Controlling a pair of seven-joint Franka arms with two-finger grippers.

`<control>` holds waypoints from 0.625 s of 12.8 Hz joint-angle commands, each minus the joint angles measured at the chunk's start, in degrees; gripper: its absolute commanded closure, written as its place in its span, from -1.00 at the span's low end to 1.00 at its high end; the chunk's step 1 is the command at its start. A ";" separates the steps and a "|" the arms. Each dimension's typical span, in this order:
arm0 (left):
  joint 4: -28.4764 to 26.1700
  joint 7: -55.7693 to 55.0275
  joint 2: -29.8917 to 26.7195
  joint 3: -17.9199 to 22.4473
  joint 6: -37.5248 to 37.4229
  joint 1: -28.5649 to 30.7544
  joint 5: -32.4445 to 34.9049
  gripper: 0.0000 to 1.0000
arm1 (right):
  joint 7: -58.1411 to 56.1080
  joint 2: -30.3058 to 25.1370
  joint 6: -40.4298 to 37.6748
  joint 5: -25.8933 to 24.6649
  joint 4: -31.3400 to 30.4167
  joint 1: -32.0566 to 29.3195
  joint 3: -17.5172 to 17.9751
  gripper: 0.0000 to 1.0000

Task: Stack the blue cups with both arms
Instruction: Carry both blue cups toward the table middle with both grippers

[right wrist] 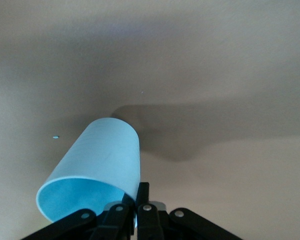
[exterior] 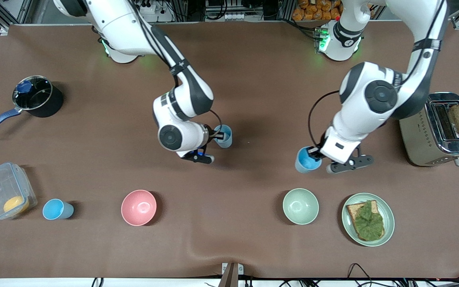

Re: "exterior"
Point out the glass lid with blue knob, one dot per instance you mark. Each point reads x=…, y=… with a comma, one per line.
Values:
x=24, y=86

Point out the toast slice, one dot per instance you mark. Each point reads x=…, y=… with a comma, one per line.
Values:
x=352, y=210

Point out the white power strip with plugs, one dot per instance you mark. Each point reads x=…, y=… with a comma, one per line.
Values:
x=153, y=8

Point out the pale green bowl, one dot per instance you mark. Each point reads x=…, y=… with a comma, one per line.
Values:
x=300, y=206

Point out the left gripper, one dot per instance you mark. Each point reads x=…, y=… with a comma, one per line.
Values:
x=317, y=151

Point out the beige and chrome toaster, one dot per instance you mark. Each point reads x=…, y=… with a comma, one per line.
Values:
x=416, y=135

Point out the pale green plate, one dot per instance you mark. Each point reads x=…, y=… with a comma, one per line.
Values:
x=389, y=219

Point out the brown table cover mat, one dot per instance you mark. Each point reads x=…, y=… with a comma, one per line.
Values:
x=253, y=79

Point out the pink bowl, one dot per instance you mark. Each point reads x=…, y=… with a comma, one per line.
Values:
x=138, y=207

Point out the green lettuce leaf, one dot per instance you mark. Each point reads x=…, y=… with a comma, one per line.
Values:
x=369, y=223

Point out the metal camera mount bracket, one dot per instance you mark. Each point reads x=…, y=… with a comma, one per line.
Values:
x=231, y=275

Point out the blue plastic cup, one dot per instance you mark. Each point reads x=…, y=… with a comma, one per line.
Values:
x=54, y=209
x=305, y=161
x=226, y=140

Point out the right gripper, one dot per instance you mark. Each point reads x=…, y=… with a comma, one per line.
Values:
x=212, y=135

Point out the orange round food piece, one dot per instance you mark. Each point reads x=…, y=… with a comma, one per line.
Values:
x=14, y=204

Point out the bag of orange snacks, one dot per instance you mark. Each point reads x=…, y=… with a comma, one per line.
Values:
x=313, y=10

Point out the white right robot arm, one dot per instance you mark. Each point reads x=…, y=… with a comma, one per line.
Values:
x=114, y=24

